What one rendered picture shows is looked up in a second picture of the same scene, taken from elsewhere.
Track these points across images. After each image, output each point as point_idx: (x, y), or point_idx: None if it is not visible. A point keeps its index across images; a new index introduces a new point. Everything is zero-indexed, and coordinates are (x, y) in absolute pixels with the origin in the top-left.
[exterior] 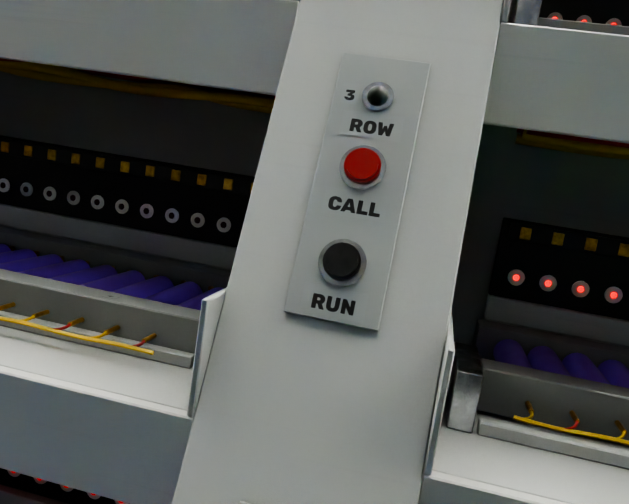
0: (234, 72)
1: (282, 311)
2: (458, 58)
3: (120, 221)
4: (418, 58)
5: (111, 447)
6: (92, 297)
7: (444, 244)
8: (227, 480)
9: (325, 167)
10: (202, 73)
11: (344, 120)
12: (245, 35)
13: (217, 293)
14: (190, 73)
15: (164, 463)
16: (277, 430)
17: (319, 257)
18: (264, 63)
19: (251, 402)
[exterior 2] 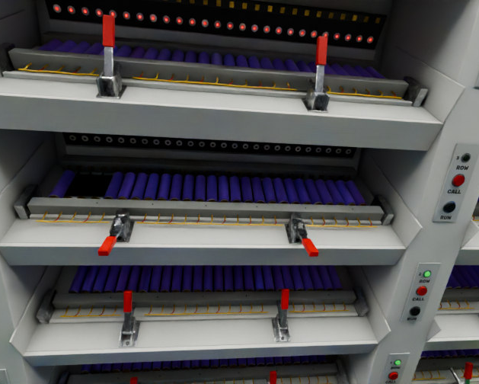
0: (413, 145)
1: (431, 220)
2: None
3: (296, 153)
4: (478, 142)
5: (381, 257)
6: (350, 212)
7: (474, 197)
8: (415, 259)
9: (448, 181)
10: (401, 146)
11: (455, 166)
12: (421, 134)
13: (417, 221)
14: (397, 146)
15: (395, 257)
16: (428, 247)
17: (443, 206)
18: (424, 142)
19: (422, 242)
